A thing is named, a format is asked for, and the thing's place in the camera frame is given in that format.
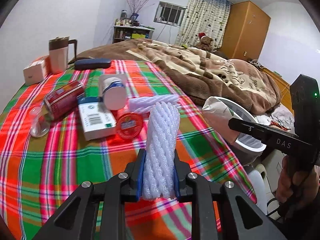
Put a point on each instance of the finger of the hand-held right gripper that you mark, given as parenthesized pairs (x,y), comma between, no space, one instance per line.
(250,128)

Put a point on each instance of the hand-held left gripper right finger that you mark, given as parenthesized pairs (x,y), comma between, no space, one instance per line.
(178,180)

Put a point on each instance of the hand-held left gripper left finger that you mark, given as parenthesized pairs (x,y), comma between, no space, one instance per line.
(140,177)

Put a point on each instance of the white trash bin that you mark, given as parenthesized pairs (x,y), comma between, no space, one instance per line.
(250,145)

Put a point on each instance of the white foam fruit net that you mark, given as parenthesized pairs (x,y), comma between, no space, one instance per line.
(150,102)
(161,150)

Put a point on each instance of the white paper bag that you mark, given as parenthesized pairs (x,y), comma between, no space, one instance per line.
(217,115)

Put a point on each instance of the clear plastic cup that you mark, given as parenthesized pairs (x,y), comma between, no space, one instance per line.
(40,123)

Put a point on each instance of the person's right hand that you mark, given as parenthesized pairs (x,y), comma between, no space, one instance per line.
(290,187)

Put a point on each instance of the floral cloth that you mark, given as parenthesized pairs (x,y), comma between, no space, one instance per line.
(281,116)

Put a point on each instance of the red round lid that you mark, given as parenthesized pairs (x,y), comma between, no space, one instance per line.
(130,125)

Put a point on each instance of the plaid tablecloth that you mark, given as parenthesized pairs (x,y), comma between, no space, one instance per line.
(75,170)

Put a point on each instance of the white medicine box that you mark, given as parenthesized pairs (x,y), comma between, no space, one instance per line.
(96,120)

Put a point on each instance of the brown printed blanket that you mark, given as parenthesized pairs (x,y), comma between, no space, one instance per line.
(200,72)

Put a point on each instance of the white cylindrical container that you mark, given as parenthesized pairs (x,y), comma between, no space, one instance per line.
(113,91)

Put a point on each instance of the wooden wardrobe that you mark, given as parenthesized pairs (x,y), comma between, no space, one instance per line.
(246,32)

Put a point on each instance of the teddy bear with red hat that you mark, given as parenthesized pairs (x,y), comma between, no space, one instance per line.
(205,42)

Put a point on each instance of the red drink can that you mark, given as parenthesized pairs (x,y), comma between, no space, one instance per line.
(63,98)

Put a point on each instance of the patterned curtain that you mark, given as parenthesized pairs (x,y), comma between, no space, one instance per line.
(202,20)

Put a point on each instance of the dark blue glasses case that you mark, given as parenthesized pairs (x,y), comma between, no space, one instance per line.
(92,63)

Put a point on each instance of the barred window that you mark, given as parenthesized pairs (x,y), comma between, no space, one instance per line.
(171,13)

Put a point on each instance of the cluttered storage shelf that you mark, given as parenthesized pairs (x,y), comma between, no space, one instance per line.
(132,33)

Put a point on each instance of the pink mug with brown lid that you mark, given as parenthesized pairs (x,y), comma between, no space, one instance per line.
(58,57)

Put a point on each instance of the pink tissue box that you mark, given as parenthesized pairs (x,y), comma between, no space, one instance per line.
(35,71)

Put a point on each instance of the vase of dry branches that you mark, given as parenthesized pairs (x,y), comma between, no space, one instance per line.
(136,7)

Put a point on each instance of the wooden bed frame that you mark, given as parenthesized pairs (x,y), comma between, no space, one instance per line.
(280,85)

